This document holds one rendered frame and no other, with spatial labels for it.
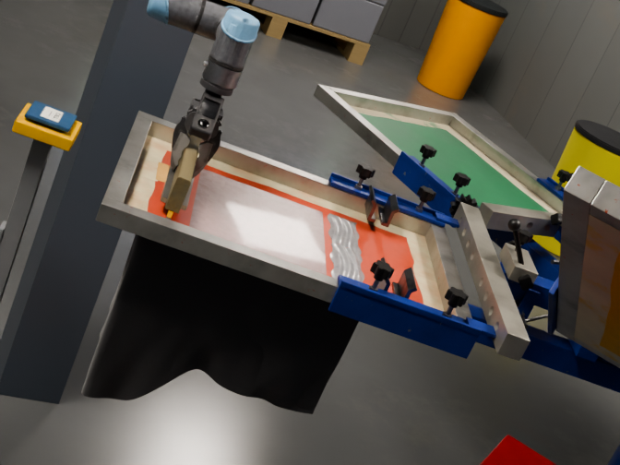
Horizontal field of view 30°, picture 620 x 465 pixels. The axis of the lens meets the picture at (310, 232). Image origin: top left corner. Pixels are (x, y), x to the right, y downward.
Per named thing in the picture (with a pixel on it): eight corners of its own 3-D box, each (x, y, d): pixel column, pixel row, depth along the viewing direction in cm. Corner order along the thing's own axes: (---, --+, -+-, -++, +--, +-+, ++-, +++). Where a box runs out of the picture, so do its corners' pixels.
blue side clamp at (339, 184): (321, 204, 278) (332, 179, 276) (321, 196, 283) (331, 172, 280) (435, 245, 283) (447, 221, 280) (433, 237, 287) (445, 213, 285)
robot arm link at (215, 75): (242, 75, 237) (204, 60, 236) (233, 95, 239) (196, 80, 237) (243, 66, 244) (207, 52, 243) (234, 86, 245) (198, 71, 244)
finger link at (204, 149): (206, 173, 252) (214, 134, 249) (204, 183, 247) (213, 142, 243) (191, 171, 252) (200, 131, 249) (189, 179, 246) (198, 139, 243)
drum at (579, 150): (509, 218, 649) (563, 112, 625) (570, 234, 665) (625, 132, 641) (542, 256, 612) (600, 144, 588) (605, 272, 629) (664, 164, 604)
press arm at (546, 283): (494, 292, 256) (504, 272, 255) (490, 280, 262) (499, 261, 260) (564, 316, 259) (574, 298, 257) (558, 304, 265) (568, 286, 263)
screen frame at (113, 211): (95, 220, 220) (101, 203, 219) (134, 125, 273) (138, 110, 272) (470, 352, 233) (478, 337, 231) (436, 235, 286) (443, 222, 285)
